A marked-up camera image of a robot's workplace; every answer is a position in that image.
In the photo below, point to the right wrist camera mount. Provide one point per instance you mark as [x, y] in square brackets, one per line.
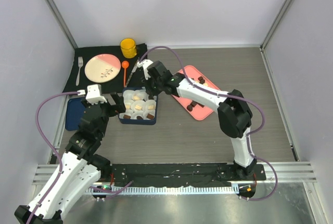
[144, 66]

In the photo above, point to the silver fork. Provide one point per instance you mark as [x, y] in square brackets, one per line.
[80, 65]

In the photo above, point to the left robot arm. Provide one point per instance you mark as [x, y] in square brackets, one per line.
[79, 167]

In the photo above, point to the pink plastic tray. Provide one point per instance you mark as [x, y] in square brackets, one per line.
[197, 111]

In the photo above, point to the dark blue box lid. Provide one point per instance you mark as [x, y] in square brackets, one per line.
[75, 110]

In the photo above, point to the steak knife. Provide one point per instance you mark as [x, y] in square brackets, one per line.
[131, 74]

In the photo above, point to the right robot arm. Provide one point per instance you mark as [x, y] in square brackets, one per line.
[233, 113]

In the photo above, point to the brown rectangular chocolate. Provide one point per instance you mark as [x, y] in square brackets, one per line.
[126, 116]
[149, 116]

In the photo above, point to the pink and cream plate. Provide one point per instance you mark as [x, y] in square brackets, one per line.
[102, 68]

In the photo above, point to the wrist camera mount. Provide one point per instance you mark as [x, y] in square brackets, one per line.
[144, 66]
[92, 94]

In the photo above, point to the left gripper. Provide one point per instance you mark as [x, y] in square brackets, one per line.
[119, 105]

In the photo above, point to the yellow mug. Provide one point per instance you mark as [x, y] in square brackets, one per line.
[128, 48]

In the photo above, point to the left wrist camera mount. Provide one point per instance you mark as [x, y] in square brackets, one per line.
[92, 94]

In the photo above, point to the dark blue chocolate box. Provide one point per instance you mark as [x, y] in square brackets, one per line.
[145, 101]

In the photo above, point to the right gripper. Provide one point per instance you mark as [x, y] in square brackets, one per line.
[150, 90]

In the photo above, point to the orange plastic spoon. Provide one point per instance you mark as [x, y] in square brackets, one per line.
[125, 64]

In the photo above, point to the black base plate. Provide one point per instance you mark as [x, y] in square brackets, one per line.
[184, 174]

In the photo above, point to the black cloth placemat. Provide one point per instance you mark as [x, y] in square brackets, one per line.
[115, 85]

